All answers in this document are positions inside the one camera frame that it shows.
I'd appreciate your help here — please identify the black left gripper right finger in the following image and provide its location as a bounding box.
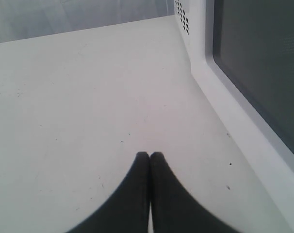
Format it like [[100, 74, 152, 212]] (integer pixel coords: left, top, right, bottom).
[[150, 152, 231, 233]]

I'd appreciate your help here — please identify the white microwave oven body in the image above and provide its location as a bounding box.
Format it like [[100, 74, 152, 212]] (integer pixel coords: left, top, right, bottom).
[[173, 0, 206, 62]]

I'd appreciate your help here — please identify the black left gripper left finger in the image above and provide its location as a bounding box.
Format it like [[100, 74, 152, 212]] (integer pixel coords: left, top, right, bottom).
[[70, 152, 150, 233]]

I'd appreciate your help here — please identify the white microwave door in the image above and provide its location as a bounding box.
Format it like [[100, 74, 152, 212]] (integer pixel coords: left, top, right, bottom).
[[188, 0, 294, 232]]

